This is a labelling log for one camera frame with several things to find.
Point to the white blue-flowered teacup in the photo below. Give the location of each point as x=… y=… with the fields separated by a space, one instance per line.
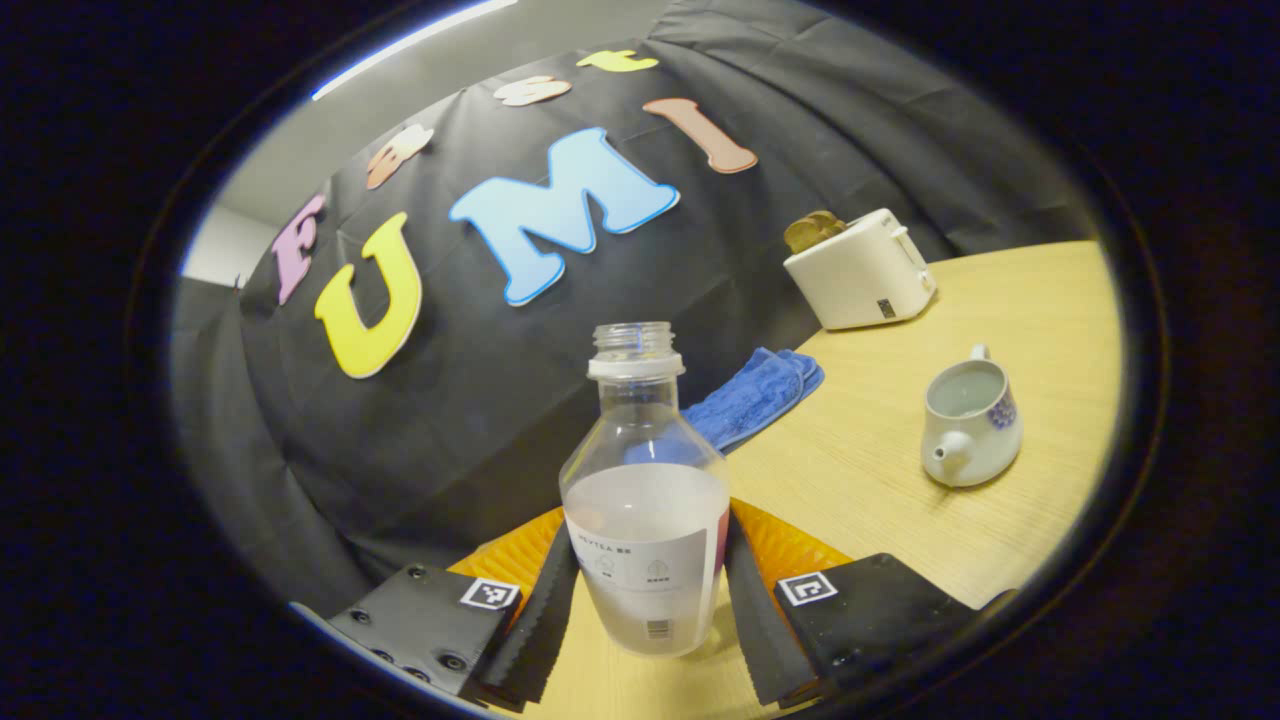
x=975 y=450

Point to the black backdrop cloth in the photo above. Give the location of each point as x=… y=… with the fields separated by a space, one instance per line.
x=450 y=420

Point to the brown toast slice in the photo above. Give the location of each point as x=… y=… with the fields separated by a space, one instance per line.
x=830 y=225
x=800 y=233

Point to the blue folded towel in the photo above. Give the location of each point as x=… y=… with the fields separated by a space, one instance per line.
x=760 y=395

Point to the clear plastic water bottle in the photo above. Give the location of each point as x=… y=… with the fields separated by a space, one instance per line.
x=645 y=560

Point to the white toaster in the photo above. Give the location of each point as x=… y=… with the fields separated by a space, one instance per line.
x=860 y=275

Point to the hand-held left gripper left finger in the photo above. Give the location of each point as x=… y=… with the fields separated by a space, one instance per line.
x=540 y=630

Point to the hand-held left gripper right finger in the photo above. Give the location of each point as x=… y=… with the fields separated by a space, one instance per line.
x=760 y=620

